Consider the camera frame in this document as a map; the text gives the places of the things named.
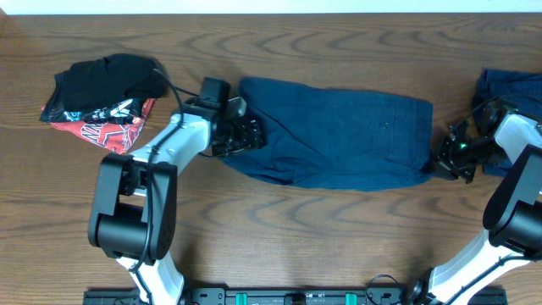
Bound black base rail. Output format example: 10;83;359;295
82;287;508;305

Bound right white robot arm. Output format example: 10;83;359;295
402;113;541;305

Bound folded navy garment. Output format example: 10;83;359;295
471;69;542;178

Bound dark blue shorts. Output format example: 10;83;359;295
224;77;433;191

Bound folded black garment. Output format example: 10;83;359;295
40;53;166;125

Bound red printed shirt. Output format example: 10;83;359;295
40;98;156;153

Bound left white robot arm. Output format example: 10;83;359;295
84;106;264;304

